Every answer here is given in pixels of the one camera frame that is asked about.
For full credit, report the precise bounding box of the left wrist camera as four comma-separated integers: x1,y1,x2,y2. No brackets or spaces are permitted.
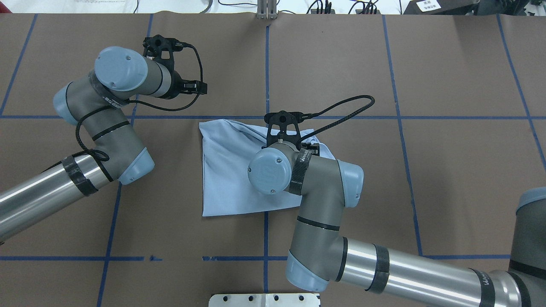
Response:
142,35,195,72

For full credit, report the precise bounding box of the aluminium frame post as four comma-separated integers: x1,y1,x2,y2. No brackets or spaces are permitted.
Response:
256,0,278,20

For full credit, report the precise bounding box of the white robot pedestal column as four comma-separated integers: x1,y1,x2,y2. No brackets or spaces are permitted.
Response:
208,292,321,307

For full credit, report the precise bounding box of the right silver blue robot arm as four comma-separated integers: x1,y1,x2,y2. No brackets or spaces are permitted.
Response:
247,142,546,307

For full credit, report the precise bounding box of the light blue t-shirt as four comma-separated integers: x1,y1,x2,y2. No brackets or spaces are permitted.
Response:
199,119,337,217

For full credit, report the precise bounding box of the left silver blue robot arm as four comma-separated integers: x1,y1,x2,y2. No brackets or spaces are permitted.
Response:
1,36,207,243

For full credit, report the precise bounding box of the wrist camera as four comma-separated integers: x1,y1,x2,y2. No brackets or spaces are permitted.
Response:
142,35,195,72
264,110,305,151

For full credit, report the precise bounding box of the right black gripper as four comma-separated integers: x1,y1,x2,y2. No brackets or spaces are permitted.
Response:
302,142,320,156

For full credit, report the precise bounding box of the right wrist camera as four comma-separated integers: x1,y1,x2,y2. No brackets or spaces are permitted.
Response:
264,110,305,151

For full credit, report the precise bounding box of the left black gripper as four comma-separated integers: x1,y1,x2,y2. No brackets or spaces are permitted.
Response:
170,72,207,99

